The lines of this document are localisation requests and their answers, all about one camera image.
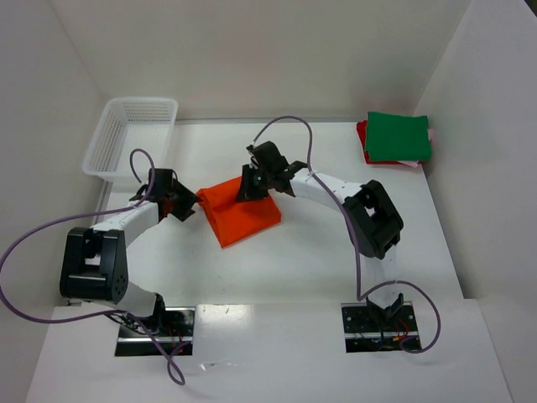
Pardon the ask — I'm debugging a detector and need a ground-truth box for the pink folded t shirt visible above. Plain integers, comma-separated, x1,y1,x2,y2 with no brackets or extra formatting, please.
399,128,435,168

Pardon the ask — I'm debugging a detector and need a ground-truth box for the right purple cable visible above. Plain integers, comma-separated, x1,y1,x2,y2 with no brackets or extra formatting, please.
251,116,442,354

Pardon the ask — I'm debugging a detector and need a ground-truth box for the purple cable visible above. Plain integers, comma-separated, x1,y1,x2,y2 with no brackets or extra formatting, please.
0,149,192,386
251,116,442,354

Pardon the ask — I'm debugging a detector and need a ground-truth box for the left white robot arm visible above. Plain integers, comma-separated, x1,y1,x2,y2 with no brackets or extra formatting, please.
60,169,201,332

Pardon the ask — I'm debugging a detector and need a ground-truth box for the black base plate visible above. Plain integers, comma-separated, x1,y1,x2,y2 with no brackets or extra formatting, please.
110,307,196,357
341,302,421,353

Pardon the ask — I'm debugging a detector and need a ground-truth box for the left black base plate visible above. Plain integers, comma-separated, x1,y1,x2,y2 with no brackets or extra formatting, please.
110,307,196,357

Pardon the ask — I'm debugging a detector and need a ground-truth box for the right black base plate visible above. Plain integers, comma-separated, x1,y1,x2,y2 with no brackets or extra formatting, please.
341,302,421,353

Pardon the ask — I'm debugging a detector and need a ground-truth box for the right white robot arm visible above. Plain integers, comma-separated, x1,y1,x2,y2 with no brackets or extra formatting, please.
236,141,404,284

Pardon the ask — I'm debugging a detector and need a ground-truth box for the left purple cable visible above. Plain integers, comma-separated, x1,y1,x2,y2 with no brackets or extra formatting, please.
0,149,192,386

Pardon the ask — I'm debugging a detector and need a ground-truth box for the white plastic basket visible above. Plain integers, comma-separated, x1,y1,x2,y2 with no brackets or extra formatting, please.
81,97,178,183

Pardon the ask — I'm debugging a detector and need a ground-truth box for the green folded t shirt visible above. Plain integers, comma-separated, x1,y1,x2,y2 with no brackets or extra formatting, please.
365,112,432,162

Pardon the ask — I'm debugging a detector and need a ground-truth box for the orange t shirt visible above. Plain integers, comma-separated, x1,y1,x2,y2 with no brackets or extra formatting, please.
196,177,282,249

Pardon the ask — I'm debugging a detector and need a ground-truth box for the red folded t shirt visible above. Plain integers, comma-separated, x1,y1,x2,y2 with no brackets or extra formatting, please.
356,120,399,165

